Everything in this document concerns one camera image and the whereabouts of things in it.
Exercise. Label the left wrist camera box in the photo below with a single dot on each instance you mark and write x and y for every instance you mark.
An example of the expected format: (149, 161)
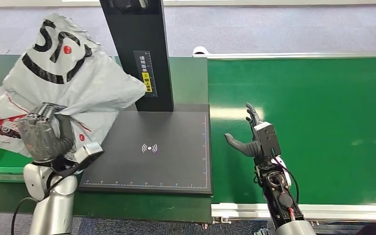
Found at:
(89, 152)

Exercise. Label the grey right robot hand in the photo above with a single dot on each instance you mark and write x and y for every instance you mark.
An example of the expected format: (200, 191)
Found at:
(248, 147)

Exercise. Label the green conveyor belt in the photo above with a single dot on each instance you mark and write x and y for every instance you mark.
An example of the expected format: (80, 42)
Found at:
(321, 146)

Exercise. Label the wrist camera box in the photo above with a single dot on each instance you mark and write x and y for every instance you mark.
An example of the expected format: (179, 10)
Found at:
(267, 138)
(89, 152)

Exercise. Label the white printed poly mailer package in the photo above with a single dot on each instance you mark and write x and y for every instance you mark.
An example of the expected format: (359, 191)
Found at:
(77, 81)

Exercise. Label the black scanner column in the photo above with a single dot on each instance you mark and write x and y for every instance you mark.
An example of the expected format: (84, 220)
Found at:
(133, 32)

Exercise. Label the black yellow column label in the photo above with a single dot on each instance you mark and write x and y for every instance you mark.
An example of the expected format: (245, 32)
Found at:
(146, 74)

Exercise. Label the metal conveyor bracket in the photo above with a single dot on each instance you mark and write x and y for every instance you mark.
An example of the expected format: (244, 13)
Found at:
(222, 221)

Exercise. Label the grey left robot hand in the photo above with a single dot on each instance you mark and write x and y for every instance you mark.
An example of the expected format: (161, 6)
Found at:
(42, 139)

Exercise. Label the green plastic crate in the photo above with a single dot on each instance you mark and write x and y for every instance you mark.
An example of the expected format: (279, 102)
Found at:
(0, 162)

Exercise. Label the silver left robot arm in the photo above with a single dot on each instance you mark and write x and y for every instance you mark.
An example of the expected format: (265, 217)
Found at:
(53, 207)

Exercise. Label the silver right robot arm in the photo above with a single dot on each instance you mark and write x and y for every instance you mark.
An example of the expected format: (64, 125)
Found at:
(282, 201)

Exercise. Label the white conveyor end roller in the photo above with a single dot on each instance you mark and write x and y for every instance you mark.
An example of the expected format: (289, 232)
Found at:
(199, 50)

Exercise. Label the aluminium conveyor frame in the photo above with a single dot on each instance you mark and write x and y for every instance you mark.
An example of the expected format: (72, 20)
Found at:
(337, 212)

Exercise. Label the black scanner base plate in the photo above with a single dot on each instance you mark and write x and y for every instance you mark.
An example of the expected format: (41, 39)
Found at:
(175, 155)

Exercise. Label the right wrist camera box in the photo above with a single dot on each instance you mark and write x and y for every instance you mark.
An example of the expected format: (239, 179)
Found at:
(267, 138)

